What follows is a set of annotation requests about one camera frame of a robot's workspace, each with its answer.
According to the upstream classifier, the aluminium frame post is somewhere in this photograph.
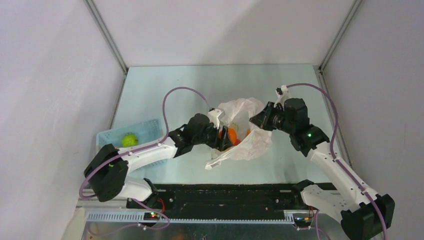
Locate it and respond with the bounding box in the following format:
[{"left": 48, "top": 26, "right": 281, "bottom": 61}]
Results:
[
  {"left": 83, "top": 0, "right": 129, "bottom": 75},
  {"left": 318, "top": 0, "right": 364, "bottom": 74}
]

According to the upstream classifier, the right aluminium frame post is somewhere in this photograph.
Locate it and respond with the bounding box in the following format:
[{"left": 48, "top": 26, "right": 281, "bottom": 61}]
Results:
[{"left": 318, "top": 0, "right": 364, "bottom": 74}]

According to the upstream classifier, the left aluminium frame post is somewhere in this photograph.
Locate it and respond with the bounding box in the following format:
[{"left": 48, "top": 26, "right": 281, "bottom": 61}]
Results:
[{"left": 83, "top": 0, "right": 129, "bottom": 75}]

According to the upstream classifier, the fake green fruit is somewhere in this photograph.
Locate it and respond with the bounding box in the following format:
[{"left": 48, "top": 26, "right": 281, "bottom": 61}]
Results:
[{"left": 121, "top": 133, "right": 139, "bottom": 148}]

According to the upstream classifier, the light blue plastic basket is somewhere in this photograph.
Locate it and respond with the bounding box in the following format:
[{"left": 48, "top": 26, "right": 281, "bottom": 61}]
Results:
[{"left": 95, "top": 119, "right": 163, "bottom": 154}]

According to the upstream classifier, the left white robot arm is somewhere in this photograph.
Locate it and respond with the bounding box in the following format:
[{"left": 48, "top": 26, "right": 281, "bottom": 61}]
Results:
[{"left": 83, "top": 113, "right": 236, "bottom": 208}]

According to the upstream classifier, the fake orange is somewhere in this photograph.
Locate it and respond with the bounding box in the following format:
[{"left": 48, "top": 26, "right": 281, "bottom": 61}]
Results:
[{"left": 218, "top": 128, "right": 238, "bottom": 145}]

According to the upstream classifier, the fake peach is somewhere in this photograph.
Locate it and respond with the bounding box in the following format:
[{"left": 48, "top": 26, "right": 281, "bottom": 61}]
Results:
[{"left": 233, "top": 138, "right": 241, "bottom": 146}]

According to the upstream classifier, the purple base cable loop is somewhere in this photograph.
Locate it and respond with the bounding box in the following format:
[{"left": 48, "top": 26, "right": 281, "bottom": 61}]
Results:
[{"left": 132, "top": 198, "right": 172, "bottom": 231}]

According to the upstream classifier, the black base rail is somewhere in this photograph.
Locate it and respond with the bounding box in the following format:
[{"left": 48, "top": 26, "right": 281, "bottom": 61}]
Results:
[{"left": 143, "top": 183, "right": 308, "bottom": 221}]

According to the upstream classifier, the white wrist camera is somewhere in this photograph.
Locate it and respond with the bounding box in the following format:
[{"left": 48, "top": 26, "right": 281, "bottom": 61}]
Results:
[
  {"left": 274, "top": 85, "right": 292, "bottom": 109},
  {"left": 207, "top": 108, "right": 225, "bottom": 130}
]

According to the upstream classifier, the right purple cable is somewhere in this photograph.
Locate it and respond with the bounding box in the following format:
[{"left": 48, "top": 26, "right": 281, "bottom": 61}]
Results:
[{"left": 286, "top": 82, "right": 389, "bottom": 240}]

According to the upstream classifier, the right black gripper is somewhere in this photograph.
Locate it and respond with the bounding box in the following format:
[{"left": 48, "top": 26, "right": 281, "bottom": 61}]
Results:
[{"left": 249, "top": 101, "right": 294, "bottom": 135}]

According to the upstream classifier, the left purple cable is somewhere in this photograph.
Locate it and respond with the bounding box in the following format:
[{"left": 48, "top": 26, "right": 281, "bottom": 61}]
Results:
[{"left": 78, "top": 86, "right": 213, "bottom": 201}]

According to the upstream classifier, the white plastic bag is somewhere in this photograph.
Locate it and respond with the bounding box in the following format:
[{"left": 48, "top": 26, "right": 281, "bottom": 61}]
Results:
[{"left": 205, "top": 97, "right": 272, "bottom": 170}]

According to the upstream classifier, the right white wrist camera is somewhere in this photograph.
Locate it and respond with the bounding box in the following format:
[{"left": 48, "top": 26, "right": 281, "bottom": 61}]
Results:
[{"left": 274, "top": 85, "right": 292, "bottom": 109}]

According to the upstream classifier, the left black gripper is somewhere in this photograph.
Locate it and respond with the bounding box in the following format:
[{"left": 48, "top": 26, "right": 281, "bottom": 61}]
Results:
[{"left": 192, "top": 120, "right": 232, "bottom": 151}]

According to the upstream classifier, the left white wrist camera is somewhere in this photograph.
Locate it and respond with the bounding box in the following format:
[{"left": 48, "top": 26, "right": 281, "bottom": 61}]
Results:
[{"left": 207, "top": 108, "right": 225, "bottom": 130}]

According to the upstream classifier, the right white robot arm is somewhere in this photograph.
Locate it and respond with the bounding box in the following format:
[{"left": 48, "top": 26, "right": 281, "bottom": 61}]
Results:
[{"left": 249, "top": 98, "right": 395, "bottom": 240}]

